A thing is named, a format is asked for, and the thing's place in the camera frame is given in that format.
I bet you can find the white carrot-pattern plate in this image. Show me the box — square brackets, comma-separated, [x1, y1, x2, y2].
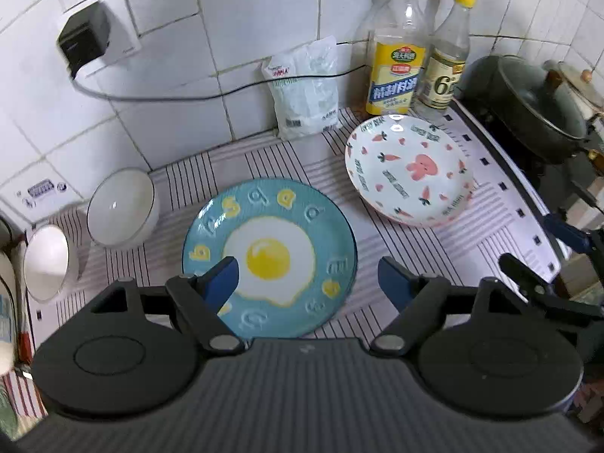
[344, 114, 475, 227]

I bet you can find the black gas stove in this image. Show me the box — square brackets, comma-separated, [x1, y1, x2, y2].
[453, 99, 604, 265]

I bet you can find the white plastic salt bag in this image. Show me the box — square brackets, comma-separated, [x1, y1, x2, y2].
[262, 35, 341, 141]

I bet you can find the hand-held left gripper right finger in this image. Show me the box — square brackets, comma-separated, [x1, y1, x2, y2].
[370, 256, 517, 357]

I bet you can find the blue fried egg plate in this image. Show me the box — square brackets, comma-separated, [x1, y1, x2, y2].
[182, 178, 358, 339]

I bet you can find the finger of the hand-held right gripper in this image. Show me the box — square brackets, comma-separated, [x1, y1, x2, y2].
[499, 252, 567, 305]
[542, 214, 593, 258]

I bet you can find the white wall socket plate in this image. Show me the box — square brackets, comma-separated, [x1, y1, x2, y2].
[54, 0, 142, 81]

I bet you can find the black power cable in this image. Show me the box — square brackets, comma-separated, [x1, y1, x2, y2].
[71, 38, 373, 102]

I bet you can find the striped counter mat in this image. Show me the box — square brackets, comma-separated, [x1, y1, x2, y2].
[19, 104, 562, 416]

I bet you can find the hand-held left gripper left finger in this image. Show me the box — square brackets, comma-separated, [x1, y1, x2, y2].
[89, 256, 246, 356]

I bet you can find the white rice cooker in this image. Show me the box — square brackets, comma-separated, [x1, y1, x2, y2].
[0, 217, 20, 373]

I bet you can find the white bowl with dark rim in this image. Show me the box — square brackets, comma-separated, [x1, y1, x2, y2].
[23, 225, 79, 303]
[86, 168, 160, 247]

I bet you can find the yellow label oil bottle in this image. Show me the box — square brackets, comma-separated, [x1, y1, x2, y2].
[365, 0, 428, 116]

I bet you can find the black wok with glass lid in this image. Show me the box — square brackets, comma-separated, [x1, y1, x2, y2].
[458, 54, 604, 166]

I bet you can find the clear vinegar bottle yellow cap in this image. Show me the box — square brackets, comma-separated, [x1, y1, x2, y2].
[415, 0, 477, 114]

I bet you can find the red striped cloth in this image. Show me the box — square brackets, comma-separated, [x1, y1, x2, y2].
[0, 368, 48, 435]

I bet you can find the black power adapter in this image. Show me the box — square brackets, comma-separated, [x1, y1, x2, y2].
[57, 0, 110, 79]

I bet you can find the white pot with lid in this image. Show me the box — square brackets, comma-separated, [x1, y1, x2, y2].
[542, 59, 604, 121]

